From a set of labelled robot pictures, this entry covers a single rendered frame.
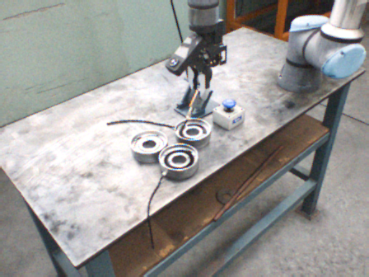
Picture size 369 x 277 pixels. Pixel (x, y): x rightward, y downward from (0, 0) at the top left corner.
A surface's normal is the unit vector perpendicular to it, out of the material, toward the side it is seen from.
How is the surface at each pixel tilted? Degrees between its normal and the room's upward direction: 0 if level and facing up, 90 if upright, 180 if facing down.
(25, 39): 90
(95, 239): 0
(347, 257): 0
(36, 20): 90
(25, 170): 0
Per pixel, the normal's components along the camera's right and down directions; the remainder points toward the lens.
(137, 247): -0.04, -0.78
